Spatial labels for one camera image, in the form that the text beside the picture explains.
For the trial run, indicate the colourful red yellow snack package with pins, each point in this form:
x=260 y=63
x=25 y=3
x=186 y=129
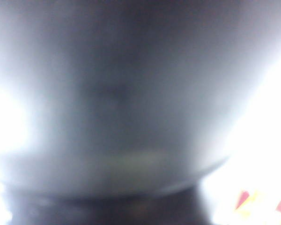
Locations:
x=260 y=206

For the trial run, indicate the black thermos with flip lid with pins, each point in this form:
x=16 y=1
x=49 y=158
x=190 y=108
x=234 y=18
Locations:
x=131 y=93

